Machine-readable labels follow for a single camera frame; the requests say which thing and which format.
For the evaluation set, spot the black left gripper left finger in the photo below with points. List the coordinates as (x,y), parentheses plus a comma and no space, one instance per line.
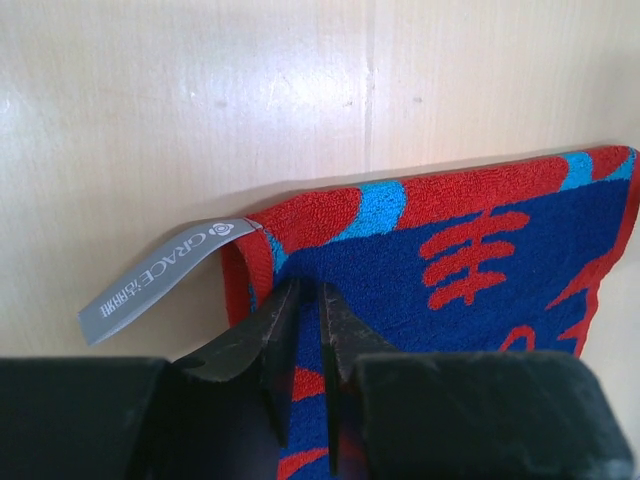
(221,412)

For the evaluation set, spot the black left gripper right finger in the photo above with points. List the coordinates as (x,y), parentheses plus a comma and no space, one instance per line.
(474,415)

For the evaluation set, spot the red towel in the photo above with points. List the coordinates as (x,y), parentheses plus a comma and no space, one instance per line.
(506,257)

